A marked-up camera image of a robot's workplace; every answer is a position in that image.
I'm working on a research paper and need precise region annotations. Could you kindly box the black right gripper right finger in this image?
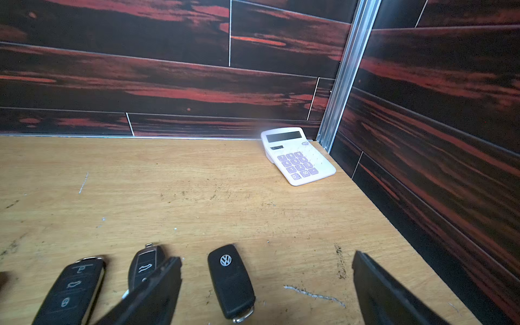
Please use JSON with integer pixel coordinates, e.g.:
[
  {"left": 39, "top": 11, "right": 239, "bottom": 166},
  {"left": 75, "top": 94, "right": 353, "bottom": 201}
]
[{"left": 352, "top": 251, "right": 447, "bottom": 324}]

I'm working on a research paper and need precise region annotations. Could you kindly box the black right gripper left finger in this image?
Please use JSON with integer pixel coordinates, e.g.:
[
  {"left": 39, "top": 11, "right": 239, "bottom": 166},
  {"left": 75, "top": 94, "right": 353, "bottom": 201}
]
[{"left": 97, "top": 257, "right": 182, "bottom": 325}]

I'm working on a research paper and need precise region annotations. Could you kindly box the black silver Porsche key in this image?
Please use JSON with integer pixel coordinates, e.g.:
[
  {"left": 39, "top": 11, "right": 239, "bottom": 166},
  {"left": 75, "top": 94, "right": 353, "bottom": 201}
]
[{"left": 122, "top": 243, "right": 165, "bottom": 299}]

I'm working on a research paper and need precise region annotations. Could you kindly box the black VW car key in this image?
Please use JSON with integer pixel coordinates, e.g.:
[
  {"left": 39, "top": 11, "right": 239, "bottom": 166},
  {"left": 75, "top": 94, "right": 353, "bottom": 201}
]
[{"left": 207, "top": 244, "right": 256, "bottom": 324}]

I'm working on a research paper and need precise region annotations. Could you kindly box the black three-button car key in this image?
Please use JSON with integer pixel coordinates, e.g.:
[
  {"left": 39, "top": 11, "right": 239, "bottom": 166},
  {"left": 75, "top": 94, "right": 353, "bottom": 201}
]
[{"left": 32, "top": 256, "right": 106, "bottom": 325}]

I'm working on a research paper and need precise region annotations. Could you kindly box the white calculator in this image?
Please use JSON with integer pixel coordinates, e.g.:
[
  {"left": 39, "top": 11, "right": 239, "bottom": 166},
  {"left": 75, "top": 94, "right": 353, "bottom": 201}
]
[{"left": 261, "top": 127, "right": 336, "bottom": 186}]

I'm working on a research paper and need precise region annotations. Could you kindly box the aluminium right corner post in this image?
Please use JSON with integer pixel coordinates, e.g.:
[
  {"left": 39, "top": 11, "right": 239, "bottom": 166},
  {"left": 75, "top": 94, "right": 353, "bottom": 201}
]
[{"left": 316, "top": 0, "right": 381, "bottom": 152}]

